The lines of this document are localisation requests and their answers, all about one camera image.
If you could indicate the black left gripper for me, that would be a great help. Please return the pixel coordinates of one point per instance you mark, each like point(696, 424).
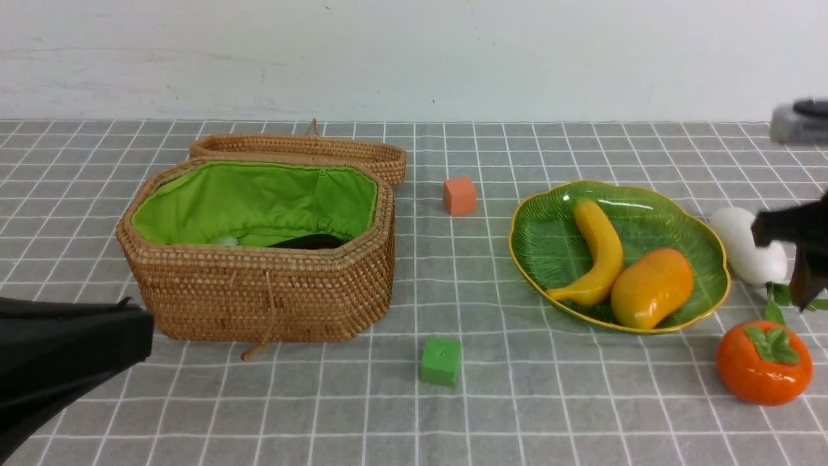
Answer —
point(52, 354)

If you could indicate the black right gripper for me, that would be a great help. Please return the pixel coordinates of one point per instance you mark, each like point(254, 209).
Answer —
point(805, 226)

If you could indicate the white radish with leaves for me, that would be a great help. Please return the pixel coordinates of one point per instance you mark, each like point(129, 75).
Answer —
point(767, 267)

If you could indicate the orange persimmon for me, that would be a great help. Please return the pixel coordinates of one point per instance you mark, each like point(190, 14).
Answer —
point(764, 363)

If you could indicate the orange yellow mango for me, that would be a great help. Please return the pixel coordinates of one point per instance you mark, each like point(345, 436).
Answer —
point(652, 288)

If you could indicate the yellow banana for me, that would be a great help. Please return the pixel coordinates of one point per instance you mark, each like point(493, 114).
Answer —
point(606, 250)

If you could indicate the dark purple eggplant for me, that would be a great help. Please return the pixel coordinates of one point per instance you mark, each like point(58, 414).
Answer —
point(317, 241)

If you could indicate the woven rattan basket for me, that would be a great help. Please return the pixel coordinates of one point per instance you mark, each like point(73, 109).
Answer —
point(196, 238)

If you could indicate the green leaf glass plate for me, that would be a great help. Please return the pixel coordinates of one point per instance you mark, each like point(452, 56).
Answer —
point(548, 250)

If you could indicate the woven rattan basket lid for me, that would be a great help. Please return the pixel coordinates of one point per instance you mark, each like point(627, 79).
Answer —
point(384, 160)

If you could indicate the orange foam cube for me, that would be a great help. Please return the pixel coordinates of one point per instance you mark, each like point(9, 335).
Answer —
point(460, 196)

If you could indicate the grey checked tablecloth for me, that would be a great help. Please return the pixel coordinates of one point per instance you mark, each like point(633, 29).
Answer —
point(536, 387)

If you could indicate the green foam cube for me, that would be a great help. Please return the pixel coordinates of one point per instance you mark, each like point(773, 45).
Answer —
point(441, 361)

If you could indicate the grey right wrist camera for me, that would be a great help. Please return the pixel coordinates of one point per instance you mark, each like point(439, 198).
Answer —
point(802, 122)

